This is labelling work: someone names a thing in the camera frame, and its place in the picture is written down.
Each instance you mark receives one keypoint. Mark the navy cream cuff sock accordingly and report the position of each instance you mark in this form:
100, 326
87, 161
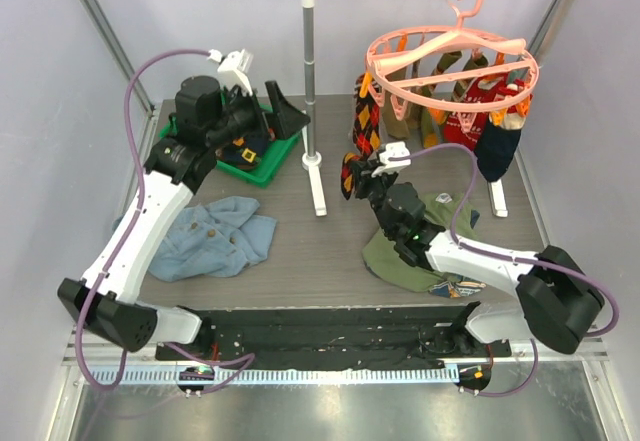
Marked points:
495, 150

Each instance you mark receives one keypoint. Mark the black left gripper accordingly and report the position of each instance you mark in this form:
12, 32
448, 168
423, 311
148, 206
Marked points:
285, 120

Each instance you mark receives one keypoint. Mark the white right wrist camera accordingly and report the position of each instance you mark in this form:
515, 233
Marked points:
391, 158

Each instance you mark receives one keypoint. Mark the light blue denim shirt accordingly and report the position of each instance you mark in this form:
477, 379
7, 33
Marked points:
219, 239

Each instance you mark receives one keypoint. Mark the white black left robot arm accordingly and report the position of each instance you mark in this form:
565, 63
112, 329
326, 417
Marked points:
104, 300

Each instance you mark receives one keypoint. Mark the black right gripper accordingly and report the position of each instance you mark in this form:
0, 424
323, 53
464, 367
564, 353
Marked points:
368, 181

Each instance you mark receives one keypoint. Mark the olive yellow toe sock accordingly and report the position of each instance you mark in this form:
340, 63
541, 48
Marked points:
436, 127

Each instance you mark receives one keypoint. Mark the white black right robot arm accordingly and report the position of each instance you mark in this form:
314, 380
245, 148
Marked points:
550, 299

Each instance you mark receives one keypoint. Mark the green plastic tray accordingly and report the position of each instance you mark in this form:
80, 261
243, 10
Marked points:
270, 161

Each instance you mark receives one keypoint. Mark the white slotted cable duct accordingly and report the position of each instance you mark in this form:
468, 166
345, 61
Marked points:
184, 375

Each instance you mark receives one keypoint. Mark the green crumpled garment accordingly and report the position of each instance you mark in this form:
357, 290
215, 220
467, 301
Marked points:
383, 261

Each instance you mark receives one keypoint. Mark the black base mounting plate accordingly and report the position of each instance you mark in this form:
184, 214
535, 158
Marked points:
347, 338

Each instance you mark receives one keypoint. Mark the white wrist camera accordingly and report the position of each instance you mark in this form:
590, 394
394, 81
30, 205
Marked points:
233, 69
391, 158

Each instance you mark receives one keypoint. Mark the red white sock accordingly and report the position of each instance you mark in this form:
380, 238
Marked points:
465, 127

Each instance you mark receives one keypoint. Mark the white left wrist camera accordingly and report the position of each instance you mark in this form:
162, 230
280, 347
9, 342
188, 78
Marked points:
233, 69

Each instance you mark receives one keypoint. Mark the pink round clip hanger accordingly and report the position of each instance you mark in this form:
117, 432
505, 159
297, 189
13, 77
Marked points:
400, 49

